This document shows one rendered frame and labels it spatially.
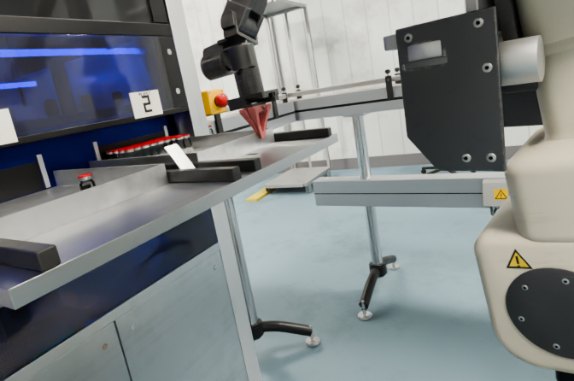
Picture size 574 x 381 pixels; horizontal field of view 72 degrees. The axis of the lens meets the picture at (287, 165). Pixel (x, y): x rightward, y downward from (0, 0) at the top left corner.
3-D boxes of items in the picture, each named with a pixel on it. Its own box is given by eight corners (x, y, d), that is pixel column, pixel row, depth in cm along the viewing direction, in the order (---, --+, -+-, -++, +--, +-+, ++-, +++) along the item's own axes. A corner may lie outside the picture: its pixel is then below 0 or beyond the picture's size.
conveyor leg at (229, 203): (238, 342, 153) (196, 149, 138) (252, 328, 160) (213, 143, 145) (257, 346, 148) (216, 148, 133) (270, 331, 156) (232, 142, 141)
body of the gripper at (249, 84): (244, 104, 93) (237, 73, 91) (280, 96, 87) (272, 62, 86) (227, 108, 87) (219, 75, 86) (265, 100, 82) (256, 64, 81)
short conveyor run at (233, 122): (191, 158, 119) (179, 106, 116) (156, 161, 127) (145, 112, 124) (299, 120, 175) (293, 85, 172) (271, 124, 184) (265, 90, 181)
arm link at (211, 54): (232, 6, 81) (256, 20, 89) (191, 22, 87) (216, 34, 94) (237, 62, 80) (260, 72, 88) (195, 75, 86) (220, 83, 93)
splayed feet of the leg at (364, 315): (354, 319, 167) (348, 289, 164) (388, 264, 208) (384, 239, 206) (371, 322, 163) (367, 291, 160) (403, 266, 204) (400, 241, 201)
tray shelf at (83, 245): (-140, 260, 59) (-145, 249, 59) (190, 153, 117) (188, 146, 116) (14, 310, 34) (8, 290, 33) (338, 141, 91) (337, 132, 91)
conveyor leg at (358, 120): (366, 278, 183) (342, 115, 168) (372, 270, 190) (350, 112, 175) (385, 281, 178) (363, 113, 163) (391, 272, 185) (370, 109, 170)
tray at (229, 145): (92, 176, 91) (88, 161, 90) (175, 150, 112) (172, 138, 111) (200, 171, 73) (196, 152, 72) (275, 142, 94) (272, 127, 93)
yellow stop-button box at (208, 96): (194, 118, 117) (189, 93, 115) (210, 114, 123) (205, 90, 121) (213, 114, 113) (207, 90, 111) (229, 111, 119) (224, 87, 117)
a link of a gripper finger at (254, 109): (254, 137, 94) (244, 99, 92) (278, 133, 90) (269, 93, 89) (237, 143, 88) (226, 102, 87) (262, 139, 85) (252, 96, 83)
